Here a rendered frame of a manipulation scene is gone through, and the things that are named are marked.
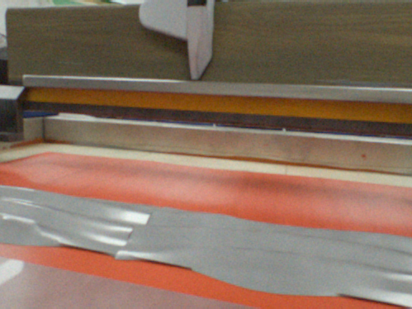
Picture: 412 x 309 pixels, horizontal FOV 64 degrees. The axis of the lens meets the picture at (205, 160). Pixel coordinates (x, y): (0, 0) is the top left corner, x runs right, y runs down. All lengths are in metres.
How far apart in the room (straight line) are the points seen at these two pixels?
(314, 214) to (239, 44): 0.14
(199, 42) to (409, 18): 0.15
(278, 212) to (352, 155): 0.18
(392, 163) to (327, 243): 0.24
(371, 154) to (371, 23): 0.16
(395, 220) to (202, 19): 0.19
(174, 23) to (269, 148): 0.18
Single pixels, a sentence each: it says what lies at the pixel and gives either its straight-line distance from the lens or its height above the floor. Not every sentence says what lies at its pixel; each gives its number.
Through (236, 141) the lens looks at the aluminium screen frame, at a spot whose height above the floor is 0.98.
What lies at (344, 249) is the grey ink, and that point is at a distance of 0.18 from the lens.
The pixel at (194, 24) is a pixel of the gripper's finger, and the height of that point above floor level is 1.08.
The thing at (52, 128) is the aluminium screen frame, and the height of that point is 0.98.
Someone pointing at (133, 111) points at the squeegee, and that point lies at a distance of 0.32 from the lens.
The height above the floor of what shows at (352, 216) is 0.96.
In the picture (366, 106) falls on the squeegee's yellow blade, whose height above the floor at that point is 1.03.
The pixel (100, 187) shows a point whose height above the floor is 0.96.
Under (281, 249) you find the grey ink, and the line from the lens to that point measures 0.17.
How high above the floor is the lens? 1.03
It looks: 11 degrees down
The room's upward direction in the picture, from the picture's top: 3 degrees clockwise
